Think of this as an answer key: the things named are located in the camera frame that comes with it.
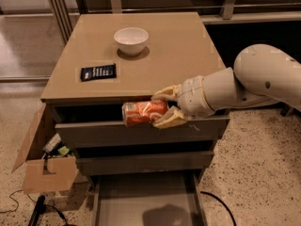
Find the thick black floor cable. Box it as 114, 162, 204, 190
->
200, 190, 238, 226

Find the open bottom grey drawer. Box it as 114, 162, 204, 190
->
91, 171, 207, 226

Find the black snack packet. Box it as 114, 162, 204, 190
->
80, 64, 117, 82

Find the brown cardboard box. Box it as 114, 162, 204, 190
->
12, 105, 79, 194

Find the grey packet in box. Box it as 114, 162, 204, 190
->
43, 134, 62, 153

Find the tan drawer cabinet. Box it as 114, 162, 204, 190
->
41, 12, 225, 182

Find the white ceramic bowl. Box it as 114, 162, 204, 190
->
114, 27, 149, 56

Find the black power strip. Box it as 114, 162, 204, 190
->
28, 195, 46, 226

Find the green packet in box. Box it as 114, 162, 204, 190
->
57, 146, 70, 156

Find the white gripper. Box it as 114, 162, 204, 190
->
151, 75, 215, 129

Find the red coke can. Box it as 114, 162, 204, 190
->
122, 100, 168, 126

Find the top grey drawer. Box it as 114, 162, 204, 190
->
55, 115, 230, 149

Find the thin black floor cable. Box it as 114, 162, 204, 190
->
0, 189, 38, 215

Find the small grey floor device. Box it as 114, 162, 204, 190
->
280, 105, 293, 117

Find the middle grey drawer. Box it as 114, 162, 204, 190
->
76, 151, 214, 176

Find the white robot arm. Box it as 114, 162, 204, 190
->
152, 44, 301, 129

